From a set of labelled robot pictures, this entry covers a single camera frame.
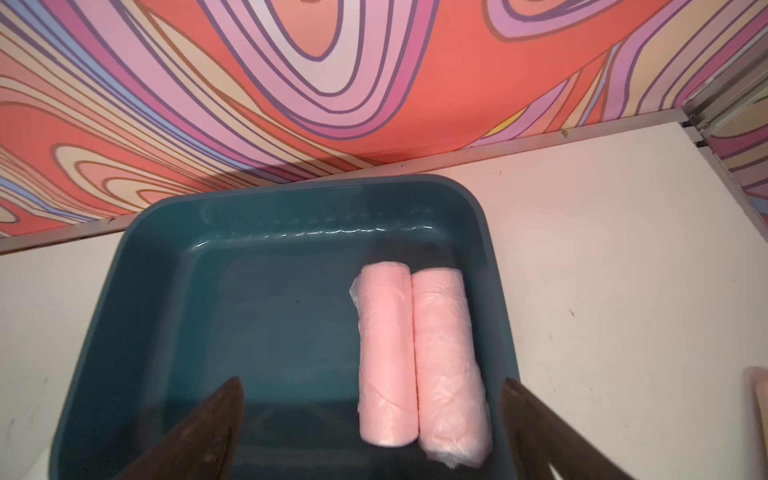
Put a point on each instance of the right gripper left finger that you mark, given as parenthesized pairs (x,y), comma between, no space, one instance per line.
(202,446)

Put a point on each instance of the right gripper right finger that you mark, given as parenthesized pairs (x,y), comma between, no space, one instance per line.
(543,445)

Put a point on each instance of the pink roll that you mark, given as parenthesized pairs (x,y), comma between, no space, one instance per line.
(387,404)
(454,418)

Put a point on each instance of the teal plastic storage box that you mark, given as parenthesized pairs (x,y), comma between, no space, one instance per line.
(254,284)

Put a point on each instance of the pink calculator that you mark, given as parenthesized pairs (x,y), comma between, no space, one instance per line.
(756,379)

